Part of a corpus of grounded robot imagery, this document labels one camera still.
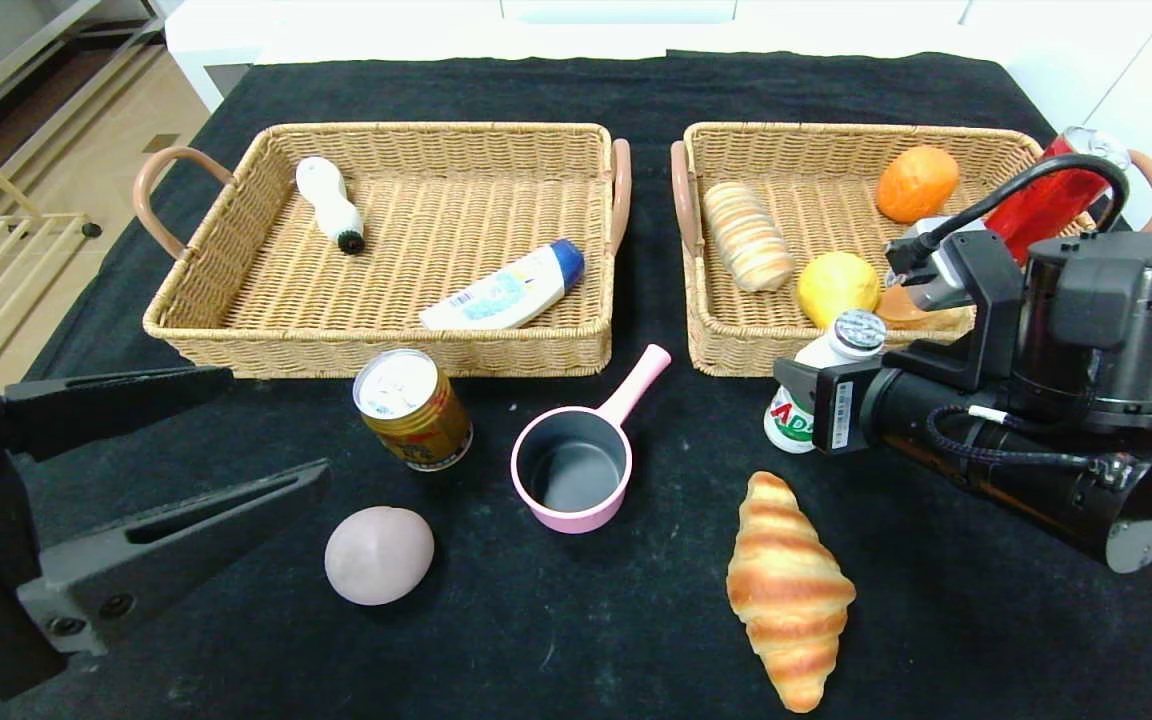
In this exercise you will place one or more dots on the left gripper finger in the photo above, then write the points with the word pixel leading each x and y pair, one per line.
pixel 106 405
pixel 136 570

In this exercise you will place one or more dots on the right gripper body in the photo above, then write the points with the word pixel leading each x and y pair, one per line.
pixel 839 415

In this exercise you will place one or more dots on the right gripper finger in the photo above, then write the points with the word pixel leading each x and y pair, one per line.
pixel 796 380

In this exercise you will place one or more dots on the white milk drink bottle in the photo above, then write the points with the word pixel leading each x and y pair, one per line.
pixel 788 425

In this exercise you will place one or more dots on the striped croissant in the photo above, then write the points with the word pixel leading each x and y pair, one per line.
pixel 788 600

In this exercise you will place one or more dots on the round orange bun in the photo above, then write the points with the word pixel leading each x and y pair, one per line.
pixel 916 185

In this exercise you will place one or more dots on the pink saucepan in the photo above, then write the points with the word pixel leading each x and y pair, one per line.
pixel 576 515

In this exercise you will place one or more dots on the yellow pear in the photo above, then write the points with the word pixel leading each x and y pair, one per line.
pixel 836 288

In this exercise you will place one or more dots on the burger bun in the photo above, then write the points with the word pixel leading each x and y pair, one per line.
pixel 901 312

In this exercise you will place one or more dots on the striped long bread roll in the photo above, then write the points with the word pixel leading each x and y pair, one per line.
pixel 746 240

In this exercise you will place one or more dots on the light wooden rack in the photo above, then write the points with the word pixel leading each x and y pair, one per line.
pixel 26 220

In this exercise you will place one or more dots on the pale pink egg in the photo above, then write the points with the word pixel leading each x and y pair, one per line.
pixel 379 556

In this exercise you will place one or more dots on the black tablecloth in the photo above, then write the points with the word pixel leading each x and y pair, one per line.
pixel 636 620

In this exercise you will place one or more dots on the tall red drink can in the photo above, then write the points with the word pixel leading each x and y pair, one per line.
pixel 1046 210

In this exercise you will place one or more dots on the white roll-on bottle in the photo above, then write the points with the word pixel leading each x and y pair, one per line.
pixel 326 200

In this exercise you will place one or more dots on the gold drink can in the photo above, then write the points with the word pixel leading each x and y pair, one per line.
pixel 416 420

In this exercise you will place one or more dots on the white lotion bottle blue cap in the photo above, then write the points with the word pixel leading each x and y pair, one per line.
pixel 496 297

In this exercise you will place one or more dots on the white table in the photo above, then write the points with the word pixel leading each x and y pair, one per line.
pixel 436 30

